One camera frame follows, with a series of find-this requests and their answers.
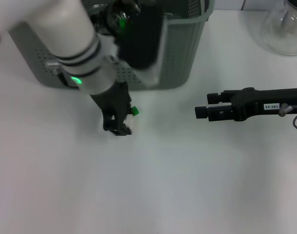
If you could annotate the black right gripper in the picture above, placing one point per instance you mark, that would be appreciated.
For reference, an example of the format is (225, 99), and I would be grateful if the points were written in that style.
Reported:
(260, 102)

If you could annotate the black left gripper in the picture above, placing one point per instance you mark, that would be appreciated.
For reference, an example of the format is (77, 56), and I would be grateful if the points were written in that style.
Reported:
(112, 102)

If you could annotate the green toy brick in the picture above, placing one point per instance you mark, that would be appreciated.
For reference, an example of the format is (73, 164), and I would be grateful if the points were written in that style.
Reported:
(135, 111)
(122, 23)

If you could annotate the grey-green perforated storage bin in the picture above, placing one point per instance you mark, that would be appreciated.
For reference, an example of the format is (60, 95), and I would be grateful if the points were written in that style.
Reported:
(180, 48)

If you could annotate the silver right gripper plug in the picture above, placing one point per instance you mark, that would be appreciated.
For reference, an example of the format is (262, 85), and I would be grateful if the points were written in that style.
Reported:
(284, 110)

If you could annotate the clear glass carafe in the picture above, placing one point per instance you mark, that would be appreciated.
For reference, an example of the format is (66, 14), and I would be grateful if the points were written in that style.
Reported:
(272, 36)

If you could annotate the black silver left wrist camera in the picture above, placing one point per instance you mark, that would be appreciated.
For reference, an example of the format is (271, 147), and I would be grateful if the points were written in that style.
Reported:
(143, 36)

